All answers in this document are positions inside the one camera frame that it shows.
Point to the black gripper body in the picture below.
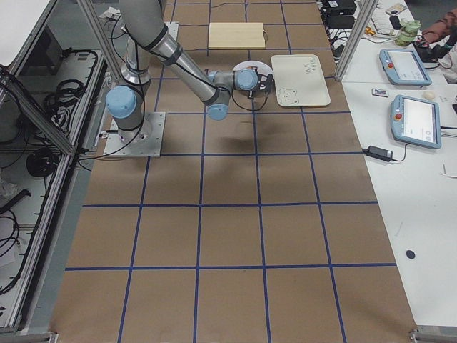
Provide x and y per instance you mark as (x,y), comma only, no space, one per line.
(264,81)

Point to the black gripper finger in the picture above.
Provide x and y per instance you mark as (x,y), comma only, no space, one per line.
(269,81)

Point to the white round plate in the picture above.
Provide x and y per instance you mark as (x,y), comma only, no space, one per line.
(261,67)

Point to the cream bear tray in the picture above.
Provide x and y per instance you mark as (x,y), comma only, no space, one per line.
(299,81)

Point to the wooden cutting board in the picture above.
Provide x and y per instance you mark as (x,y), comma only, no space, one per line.
(236,35)

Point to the black power brick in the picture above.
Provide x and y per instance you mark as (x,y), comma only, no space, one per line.
(339,7)

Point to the small printed card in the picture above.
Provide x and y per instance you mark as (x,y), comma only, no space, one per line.
(379,92)

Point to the black power adapter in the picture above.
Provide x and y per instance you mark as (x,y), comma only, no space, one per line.
(378,153)

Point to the white keyboard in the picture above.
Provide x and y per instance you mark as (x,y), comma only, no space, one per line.
(381,22)

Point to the far blue teach pendant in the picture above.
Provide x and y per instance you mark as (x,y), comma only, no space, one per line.
(404,67)

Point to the blue teach pendant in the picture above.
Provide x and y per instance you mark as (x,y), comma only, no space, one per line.
(404,67)
(416,121)

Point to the near blue teach pendant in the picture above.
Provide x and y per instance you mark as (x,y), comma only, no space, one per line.
(416,121)

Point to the green ceramic figurine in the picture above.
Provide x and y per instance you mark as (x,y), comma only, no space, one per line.
(408,32)

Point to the small cream ball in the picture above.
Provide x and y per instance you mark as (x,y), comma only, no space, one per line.
(429,95)

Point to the seated person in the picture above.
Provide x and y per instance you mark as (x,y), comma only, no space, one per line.
(444,27)

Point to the black round cap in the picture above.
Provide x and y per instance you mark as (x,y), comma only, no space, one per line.
(410,254)

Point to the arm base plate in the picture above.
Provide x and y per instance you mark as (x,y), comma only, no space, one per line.
(147,143)
(173,28)

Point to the aluminium frame post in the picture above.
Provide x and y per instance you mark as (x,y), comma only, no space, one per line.
(364,15)

